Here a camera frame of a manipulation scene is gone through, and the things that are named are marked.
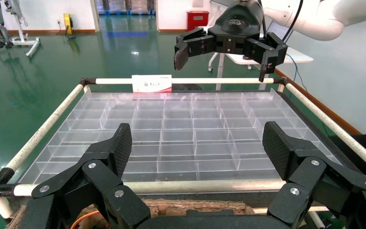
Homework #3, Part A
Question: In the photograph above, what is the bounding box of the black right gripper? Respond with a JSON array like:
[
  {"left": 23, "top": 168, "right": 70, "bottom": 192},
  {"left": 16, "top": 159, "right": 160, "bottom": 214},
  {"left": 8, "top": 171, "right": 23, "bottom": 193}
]
[{"left": 174, "top": 1, "right": 288, "bottom": 82}]

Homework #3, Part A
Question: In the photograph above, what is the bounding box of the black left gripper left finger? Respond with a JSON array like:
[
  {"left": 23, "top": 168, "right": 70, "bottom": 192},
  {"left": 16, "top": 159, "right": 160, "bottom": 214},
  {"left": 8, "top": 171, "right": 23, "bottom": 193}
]
[{"left": 31, "top": 122, "right": 151, "bottom": 229}]

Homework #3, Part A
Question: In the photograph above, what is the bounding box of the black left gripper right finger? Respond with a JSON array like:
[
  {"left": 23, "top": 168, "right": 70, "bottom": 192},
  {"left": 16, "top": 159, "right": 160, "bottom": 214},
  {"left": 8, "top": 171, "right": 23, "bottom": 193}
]
[{"left": 262, "top": 121, "right": 366, "bottom": 228}]

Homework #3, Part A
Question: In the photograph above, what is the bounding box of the black round object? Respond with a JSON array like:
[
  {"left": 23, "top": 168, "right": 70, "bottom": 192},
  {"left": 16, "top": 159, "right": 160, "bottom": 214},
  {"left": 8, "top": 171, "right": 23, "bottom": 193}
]
[{"left": 172, "top": 83, "right": 203, "bottom": 92}]

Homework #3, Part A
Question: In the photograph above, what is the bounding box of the white desk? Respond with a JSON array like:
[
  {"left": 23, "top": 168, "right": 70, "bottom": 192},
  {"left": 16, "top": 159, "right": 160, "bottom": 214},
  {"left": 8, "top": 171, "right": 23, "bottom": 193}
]
[{"left": 208, "top": 27, "right": 314, "bottom": 91}]

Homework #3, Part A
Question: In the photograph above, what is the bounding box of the clear acrylic divider tray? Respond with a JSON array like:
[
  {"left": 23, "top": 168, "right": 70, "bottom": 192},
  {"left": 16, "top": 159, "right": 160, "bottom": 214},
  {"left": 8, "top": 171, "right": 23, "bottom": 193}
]
[{"left": 19, "top": 88, "right": 343, "bottom": 184}]

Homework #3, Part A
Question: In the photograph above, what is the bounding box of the white red sign card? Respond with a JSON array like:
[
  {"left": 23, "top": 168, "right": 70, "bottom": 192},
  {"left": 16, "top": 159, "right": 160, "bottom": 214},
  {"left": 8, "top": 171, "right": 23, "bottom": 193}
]
[{"left": 132, "top": 74, "right": 173, "bottom": 94}]

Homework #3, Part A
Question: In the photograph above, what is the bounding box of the brown cardboard divider box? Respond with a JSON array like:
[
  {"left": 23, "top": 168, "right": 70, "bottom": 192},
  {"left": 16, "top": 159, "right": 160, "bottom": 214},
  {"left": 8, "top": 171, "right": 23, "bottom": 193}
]
[{"left": 6, "top": 199, "right": 256, "bottom": 229}]

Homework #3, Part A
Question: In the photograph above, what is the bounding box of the yellow floor machine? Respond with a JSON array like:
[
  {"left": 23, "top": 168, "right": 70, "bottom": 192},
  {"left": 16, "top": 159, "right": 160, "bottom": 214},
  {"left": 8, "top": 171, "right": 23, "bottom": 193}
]
[{"left": 63, "top": 13, "right": 76, "bottom": 39}]

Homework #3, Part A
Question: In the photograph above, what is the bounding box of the white metal stand base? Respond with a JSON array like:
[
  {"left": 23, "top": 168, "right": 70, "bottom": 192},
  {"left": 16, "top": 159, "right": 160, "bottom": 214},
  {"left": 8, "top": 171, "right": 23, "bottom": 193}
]
[{"left": 4, "top": 0, "right": 41, "bottom": 58}]

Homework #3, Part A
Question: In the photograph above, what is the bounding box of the short black camera cable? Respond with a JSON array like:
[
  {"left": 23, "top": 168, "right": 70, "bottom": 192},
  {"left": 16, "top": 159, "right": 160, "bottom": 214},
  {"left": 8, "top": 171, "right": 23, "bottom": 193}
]
[{"left": 258, "top": 0, "right": 267, "bottom": 35}]

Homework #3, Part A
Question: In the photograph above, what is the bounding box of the red wall cabinet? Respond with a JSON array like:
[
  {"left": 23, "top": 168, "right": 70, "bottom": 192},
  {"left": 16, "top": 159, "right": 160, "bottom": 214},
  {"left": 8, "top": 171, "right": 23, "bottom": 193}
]
[{"left": 186, "top": 11, "right": 210, "bottom": 31}]

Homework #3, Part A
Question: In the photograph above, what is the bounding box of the orange yellow wire bundle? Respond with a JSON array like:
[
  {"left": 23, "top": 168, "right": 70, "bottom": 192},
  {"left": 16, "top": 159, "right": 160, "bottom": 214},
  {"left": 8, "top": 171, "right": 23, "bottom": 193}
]
[{"left": 70, "top": 210, "right": 102, "bottom": 229}]

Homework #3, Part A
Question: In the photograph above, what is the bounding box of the blue cable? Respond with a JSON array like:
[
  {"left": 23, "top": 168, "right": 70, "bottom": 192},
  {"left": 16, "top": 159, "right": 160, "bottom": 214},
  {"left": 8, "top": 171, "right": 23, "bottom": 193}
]
[{"left": 285, "top": 53, "right": 308, "bottom": 95}]

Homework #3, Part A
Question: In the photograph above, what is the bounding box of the long black arm cable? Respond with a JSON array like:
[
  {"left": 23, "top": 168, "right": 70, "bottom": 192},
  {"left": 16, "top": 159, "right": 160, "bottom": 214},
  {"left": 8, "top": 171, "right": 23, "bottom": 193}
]
[{"left": 282, "top": 0, "right": 304, "bottom": 42}]

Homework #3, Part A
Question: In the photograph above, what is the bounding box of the white tube cart frame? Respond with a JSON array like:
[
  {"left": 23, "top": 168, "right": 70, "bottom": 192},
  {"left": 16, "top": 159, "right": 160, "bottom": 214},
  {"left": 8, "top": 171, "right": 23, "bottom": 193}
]
[{"left": 0, "top": 76, "right": 366, "bottom": 229}]

